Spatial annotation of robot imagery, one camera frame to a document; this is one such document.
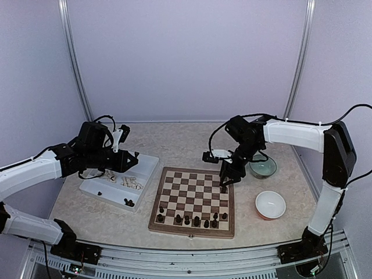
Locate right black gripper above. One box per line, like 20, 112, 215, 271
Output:
220, 139, 263, 186

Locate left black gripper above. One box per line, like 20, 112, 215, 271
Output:
85, 148, 137, 173

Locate wooden chess board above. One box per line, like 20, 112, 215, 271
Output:
148, 167, 235, 239

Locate dark chess queen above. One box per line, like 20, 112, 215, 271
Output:
211, 219, 218, 228

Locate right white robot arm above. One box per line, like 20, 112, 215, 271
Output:
209, 113, 357, 258

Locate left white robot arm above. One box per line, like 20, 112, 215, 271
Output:
1, 121, 138, 259

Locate pile of white chess pieces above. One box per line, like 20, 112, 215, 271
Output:
100, 170, 144, 191

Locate pile of dark chess pieces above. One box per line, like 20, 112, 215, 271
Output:
97, 191, 134, 207

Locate white divided plastic tray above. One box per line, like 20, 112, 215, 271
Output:
80, 154, 159, 212

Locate clear glass bowl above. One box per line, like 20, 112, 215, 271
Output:
249, 154, 277, 179

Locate white orange ceramic bowl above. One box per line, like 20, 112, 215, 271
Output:
255, 191, 287, 220

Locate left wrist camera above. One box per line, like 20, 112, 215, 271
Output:
112, 124, 130, 153

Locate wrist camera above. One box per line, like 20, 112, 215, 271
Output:
112, 124, 130, 153
202, 149, 233, 163

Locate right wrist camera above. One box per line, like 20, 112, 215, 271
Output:
202, 149, 233, 163

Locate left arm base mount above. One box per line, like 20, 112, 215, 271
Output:
51, 242, 102, 265

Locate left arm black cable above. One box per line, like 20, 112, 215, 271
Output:
31, 115, 117, 180

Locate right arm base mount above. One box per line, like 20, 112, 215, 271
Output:
277, 241, 328, 264

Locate front aluminium rail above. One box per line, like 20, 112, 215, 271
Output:
20, 237, 358, 279

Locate right aluminium frame post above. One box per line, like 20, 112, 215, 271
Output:
284, 0, 316, 118

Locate aluminium frame post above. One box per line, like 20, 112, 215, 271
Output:
58, 0, 93, 121
284, 0, 316, 118

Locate left aluminium frame post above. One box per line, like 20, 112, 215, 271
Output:
58, 0, 93, 121

